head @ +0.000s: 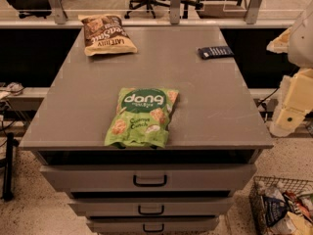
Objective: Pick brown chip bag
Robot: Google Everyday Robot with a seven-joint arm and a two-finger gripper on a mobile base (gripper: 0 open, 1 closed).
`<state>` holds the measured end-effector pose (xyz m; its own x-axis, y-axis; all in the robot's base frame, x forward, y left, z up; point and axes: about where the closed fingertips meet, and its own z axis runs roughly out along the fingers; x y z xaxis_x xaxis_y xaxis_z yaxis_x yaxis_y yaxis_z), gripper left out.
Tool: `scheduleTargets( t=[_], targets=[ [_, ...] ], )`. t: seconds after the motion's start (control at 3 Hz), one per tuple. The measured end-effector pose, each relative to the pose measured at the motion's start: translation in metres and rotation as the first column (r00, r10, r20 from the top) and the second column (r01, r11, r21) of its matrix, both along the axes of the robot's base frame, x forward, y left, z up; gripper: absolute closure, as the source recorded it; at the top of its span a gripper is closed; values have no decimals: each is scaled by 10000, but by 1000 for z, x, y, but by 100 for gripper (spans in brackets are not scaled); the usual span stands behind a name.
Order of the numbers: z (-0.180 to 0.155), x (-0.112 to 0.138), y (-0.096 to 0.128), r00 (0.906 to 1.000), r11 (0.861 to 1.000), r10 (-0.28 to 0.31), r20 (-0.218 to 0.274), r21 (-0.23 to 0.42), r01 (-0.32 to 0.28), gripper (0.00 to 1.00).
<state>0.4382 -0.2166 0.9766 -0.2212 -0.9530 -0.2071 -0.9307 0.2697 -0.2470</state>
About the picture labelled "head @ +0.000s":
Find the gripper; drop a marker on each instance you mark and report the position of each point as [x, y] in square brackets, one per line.
[301, 44]

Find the brown chip bag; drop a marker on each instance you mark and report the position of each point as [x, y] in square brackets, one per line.
[104, 34]

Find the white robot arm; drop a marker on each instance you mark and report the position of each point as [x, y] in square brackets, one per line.
[297, 41]

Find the red snack bag in basket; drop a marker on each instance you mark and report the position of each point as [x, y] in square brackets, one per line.
[296, 206]

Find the blue white bag in basket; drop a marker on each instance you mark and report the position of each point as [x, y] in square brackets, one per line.
[275, 205]

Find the yellow bag in basket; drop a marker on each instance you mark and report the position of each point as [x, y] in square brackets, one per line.
[300, 226]

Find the green dang chip bag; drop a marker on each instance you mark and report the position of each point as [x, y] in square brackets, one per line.
[142, 117]

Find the grey drawer cabinet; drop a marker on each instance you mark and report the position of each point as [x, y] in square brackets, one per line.
[214, 119]

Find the dark blue snack packet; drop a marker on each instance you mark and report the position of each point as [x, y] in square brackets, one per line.
[215, 52]

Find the black office chair centre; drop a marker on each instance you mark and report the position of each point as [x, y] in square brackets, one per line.
[148, 4]

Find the top grey drawer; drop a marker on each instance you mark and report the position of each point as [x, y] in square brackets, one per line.
[148, 177]

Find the grey drawer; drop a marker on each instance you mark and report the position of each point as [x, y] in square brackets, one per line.
[152, 224]
[148, 177]
[151, 206]

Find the bottom grey drawer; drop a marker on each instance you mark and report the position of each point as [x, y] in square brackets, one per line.
[152, 224]

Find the middle grey drawer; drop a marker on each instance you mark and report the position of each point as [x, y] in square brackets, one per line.
[151, 206]

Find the clutter on left shelf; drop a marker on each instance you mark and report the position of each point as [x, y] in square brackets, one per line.
[13, 89]

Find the black stand at left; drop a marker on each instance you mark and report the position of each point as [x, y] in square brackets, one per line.
[7, 194]

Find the wire basket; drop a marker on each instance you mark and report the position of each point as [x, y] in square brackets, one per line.
[257, 203]

